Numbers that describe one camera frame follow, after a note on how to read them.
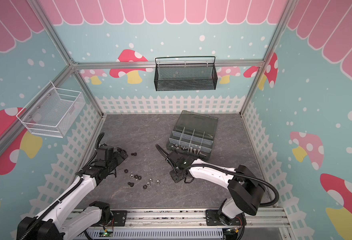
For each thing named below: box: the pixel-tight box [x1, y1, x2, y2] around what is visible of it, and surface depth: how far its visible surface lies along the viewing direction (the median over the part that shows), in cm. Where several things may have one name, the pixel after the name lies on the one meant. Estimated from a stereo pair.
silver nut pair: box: [146, 178, 161, 187], surface depth 87 cm
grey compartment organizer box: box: [166, 110, 219, 161], surface depth 103 cm
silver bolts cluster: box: [170, 143, 201, 155], surface depth 99 cm
